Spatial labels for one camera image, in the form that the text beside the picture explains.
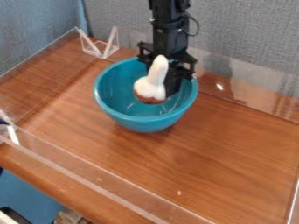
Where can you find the blue bowl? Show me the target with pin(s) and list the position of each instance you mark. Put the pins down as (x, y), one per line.
(115, 98)

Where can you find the plush mushroom toy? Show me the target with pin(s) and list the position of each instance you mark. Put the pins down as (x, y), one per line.
(149, 87)

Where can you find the clear acrylic back barrier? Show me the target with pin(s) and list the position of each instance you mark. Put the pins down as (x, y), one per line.
(249, 84)

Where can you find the clear acrylic front barrier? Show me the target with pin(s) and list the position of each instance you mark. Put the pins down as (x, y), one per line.
(101, 181)

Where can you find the clear acrylic left barrier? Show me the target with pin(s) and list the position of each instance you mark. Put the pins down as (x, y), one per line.
(63, 58)

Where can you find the clear acrylic corner bracket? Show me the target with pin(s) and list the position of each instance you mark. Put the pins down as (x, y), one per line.
(99, 49)

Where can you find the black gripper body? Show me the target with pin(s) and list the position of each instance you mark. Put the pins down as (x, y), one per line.
(170, 22)

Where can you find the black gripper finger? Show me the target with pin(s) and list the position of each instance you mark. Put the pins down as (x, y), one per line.
(150, 68)
(173, 81)

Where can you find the clear acrylic barrier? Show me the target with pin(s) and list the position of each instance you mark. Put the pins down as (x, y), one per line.
(63, 58)
(101, 181)
(249, 84)

